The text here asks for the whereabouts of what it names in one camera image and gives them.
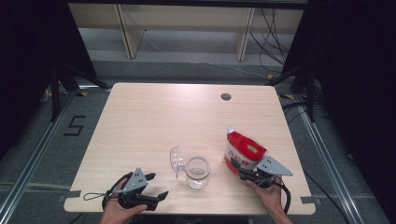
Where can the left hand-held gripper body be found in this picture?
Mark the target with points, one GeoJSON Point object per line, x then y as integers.
{"type": "Point", "coordinates": [137, 182]}

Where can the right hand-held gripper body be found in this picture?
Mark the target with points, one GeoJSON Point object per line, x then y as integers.
{"type": "Point", "coordinates": [272, 168]}

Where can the red and white sugar pouch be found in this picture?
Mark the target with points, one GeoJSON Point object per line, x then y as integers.
{"type": "Point", "coordinates": [244, 149]}

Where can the clear glass jar with lid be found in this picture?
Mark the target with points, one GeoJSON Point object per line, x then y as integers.
{"type": "Point", "coordinates": [197, 174]}

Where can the person's right hand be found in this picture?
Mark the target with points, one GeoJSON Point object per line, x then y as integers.
{"type": "Point", "coordinates": [271, 196]}

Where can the person's left hand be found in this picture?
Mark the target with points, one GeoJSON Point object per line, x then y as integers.
{"type": "Point", "coordinates": [116, 211]}

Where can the grey tape strip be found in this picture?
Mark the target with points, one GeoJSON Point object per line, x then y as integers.
{"type": "Point", "coordinates": [70, 196]}
{"type": "Point", "coordinates": [309, 200]}

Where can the grey round table grommet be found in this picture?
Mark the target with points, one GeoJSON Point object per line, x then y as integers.
{"type": "Point", "coordinates": [226, 96]}

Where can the black metal stand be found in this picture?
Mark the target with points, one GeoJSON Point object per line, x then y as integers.
{"type": "Point", "coordinates": [55, 93]}
{"type": "Point", "coordinates": [309, 93]}

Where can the black curtain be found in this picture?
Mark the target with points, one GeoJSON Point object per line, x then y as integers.
{"type": "Point", "coordinates": [358, 77]}
{"type": "Point", "coordinates": [34, 46]}

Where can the beige wooden shelf unit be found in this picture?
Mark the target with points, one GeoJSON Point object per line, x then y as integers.
{"type": "Point", "coordinates": [186, 17]}

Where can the metal floor rail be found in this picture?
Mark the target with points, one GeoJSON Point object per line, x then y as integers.
{"type": "Point", "coordinates": [37, 149]}
{"type": "Point", "coordinates": [327, 165]}

